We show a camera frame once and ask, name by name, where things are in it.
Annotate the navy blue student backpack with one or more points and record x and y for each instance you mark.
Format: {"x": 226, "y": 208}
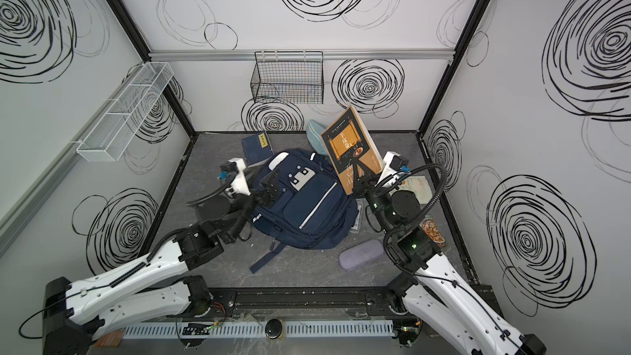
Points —
{"x": 313, "y": 212}

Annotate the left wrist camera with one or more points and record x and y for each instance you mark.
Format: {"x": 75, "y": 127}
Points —
{"x": 233, "y": 178}

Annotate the clear plastic stationery case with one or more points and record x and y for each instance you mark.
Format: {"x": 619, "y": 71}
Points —
{"x": 358, "y": 218}

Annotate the white slotted cable duct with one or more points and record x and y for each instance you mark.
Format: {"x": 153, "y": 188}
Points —
{"x": 298, "y": 329}

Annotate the lavender glasses case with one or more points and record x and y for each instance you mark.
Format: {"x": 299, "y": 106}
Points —
{"x": 361, "y": 254}

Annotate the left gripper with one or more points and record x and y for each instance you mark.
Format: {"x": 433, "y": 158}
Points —
{"x": 269, "y": 193}

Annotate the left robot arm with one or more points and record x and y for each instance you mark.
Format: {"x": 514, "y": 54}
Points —
{"x": 159, "y": 283}

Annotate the white refill pouch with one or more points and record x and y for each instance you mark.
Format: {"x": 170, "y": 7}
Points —
{"x": 419, "y": 186}

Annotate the light teal pencil pouch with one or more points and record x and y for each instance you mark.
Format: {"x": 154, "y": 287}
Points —
{"x": 314, "y": 131}

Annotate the dark blue book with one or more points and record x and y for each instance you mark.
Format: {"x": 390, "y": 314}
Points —
{"x": 257, "y": 148}

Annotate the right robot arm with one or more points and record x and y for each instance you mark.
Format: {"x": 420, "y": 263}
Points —
{"x": 438, "y": 295}

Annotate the brown hardcover book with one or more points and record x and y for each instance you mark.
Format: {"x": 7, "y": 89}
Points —
{"x": 352, "y": 150}

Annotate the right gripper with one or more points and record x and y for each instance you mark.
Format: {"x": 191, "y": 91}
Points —
{"x": 364, "y": 185}

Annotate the black round knob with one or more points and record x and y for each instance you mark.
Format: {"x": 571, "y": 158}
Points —
{"x": 274, "y": 329}

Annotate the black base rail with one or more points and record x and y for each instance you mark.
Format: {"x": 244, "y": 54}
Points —
{"x": 374, "y": 301}

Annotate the green snack packet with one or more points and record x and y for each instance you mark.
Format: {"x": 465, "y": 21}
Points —
{"x": 430, "y": 228}

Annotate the black wire basket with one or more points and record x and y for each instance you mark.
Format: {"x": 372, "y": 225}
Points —
{"x": 293, "y": 76}

